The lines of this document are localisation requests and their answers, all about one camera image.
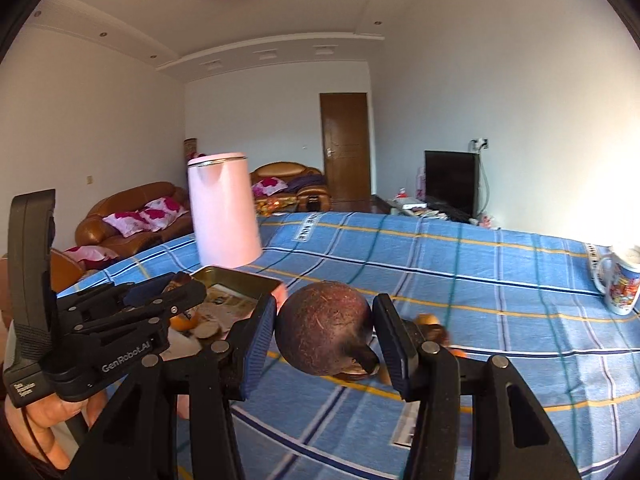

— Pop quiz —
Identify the black television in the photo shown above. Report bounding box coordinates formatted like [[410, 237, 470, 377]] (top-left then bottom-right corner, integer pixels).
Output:
[[424, 150, 482, 221]]

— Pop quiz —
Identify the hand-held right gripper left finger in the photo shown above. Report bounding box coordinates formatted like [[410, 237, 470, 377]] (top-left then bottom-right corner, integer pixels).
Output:
[[62, 292, 278, 480]]

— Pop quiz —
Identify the brown leather sofa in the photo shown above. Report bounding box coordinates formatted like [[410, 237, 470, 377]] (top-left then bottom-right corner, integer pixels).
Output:
[[75, 182, 195, 262]]

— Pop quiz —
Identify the black cable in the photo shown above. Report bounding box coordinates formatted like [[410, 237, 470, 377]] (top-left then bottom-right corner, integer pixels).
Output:
[[20, 404, 57, 467]]

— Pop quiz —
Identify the brown leather armchair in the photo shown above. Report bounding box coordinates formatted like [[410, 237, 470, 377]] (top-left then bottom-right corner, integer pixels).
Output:
[[249, 162, 332, 214]]

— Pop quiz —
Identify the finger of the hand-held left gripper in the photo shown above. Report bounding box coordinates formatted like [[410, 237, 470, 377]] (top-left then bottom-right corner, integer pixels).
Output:
[[75, 279, 208, 335], [56, 271, 177, 317]]

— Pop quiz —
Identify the pink electric kettle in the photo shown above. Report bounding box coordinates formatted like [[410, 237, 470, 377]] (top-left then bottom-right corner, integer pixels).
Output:
[[187, 152, 263, 270]]

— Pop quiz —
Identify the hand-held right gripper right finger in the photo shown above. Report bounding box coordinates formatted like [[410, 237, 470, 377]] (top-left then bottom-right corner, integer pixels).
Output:
[[372, 293, 584, 480]]

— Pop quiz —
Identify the low television stand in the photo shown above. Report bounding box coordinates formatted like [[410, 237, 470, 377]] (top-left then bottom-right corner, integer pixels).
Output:
[[374, 194, 501, 230]]

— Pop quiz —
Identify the purple blanket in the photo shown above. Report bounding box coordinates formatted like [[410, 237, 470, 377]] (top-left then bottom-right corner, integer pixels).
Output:
[[286, 174, 326, 193]]

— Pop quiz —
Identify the printed white mug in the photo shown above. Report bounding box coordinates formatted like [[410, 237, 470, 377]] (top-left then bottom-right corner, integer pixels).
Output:
[[593, 245, 640, 316]]

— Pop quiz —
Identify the metal tin tray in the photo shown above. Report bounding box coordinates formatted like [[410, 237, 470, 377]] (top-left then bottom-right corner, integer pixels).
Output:
[[190, 265, 282, 322]]

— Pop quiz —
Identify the person's left hand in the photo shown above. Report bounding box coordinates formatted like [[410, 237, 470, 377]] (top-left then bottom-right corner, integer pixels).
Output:
[[4, 389, 109, 472]]

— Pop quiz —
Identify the blue plaid tablecloth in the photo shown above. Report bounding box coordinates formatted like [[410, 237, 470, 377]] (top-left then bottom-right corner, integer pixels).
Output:
[[56, 210, 640, 480]]

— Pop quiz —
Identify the pink floral pillow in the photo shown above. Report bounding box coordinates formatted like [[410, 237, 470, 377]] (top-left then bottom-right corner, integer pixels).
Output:
[[102, 211, 151, 238], [251, 177, 289, 199], [141, 196, 192, 232], [64, 245, 122, 272]]

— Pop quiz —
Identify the brown wooden door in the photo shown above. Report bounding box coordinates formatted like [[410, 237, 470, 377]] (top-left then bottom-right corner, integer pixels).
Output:
[[319, 92, 374, 207]]

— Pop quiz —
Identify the dark purple mangosteen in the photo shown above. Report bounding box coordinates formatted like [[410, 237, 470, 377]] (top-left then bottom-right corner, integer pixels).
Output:
[[275, 281, 381, 380]]

